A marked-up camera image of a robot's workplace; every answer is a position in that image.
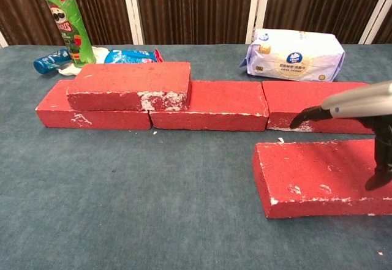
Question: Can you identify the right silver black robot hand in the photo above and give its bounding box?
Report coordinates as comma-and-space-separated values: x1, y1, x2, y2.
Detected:
289, 80, 392, 192

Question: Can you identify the white tissue pack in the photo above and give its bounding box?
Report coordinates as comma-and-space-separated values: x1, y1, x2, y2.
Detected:
238, 28, 346, 83

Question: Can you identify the blue felt table cover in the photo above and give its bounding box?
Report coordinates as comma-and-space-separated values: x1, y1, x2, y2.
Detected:
0, 43, 392, 270

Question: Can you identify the blue Oreo snack bag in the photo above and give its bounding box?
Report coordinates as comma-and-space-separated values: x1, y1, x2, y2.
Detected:
103, 48, 165, 65

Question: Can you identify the green Pringles can red lid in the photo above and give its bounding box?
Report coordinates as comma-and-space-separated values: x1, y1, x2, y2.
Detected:
42, 0, 97, 69

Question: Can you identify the small blue snack tube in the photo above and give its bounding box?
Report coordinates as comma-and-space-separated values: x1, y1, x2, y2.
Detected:
32, 48, 71, 75

